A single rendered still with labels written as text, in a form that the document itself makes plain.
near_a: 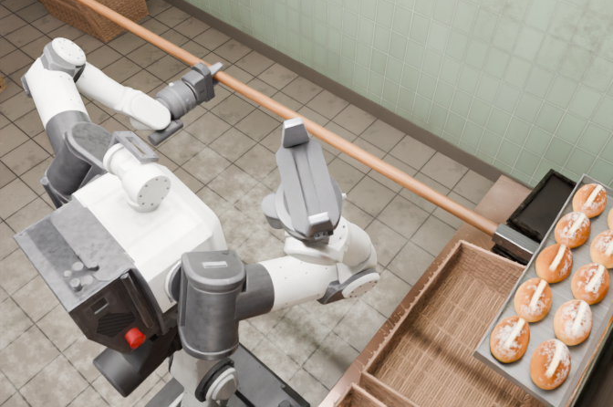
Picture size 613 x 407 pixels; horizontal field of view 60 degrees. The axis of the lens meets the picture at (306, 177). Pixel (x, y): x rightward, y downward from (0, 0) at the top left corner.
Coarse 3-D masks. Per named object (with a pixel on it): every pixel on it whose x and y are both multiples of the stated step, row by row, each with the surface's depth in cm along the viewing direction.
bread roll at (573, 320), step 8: (568, 304) 103; (576, 304) 102; (584, 304) 102; (560, 312) 103; (568, 312) 101; (576, 312) 101; (584, 312) 101; (560, 320) 102; (568, 320) 100; (576, 320) 100; (584, 320) 100; (560, 328) 101; (568, 328) 100; (576, 328) 99; (584, 328) 100; (560, 336) 101; (568, 336) 100; (576, 336) 99; (584, 336) 100; (568, 344) 101; (576, 344) 100
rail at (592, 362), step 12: (612, 324) 79; (612, 336) 78; (600, 348) 76; (612, 348) 77; (588, 360) 77; (600, 360) 75; (588, 372) 74; (600, 372) 74; (588, 384) 73; (576, 396) 72; (588, 396) 72
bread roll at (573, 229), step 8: (568, 216) 116; (576, 216) 115; (584, 216) 115; (560, 224) 116; (568, 224) 114; (576, 224) 114; (584, 224) 114; (560, 232) 115; (568, 232) 113; (576, 232) 113; (584, 232) 114; (560, 240) 115; (568, 240) 113; (576, 240) 113; (584, 240) 114
